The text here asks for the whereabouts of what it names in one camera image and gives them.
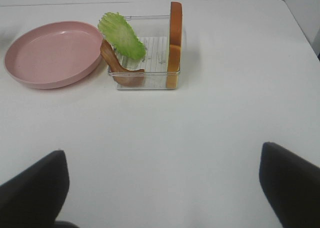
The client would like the pink round plate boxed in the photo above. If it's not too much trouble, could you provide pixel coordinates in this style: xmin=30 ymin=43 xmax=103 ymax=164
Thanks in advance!
xmin=4 ymin=21 xmax=103 ymax=89

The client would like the toast bread slice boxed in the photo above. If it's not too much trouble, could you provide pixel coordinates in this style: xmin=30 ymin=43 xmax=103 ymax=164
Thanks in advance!
xmin=166 ymin=2 xmax=183 ymax=89

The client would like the green lettuce leaf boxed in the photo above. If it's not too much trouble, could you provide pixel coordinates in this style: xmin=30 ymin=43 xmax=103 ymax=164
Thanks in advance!
xmin=97 ymin=12 xmax=146 ymax=60

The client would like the clear right plastic container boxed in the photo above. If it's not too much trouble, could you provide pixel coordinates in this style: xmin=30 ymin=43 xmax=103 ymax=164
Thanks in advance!
xmin=107 ymin=15 xmax=174 ymax=90

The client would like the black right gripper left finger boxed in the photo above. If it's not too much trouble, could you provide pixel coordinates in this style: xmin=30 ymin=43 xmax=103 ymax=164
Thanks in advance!
xmin=0 ymin=150 xmax=69 ymax=227

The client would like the brown bacon strip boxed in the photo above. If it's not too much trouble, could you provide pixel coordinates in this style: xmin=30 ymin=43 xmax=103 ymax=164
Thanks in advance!
xmin=100 ymin=39 xmax=145 ymax=87

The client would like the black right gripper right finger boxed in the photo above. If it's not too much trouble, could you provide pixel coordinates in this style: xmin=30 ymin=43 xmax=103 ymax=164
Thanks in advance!
xmin=259 ymin=142 xmax=320 ymax=227

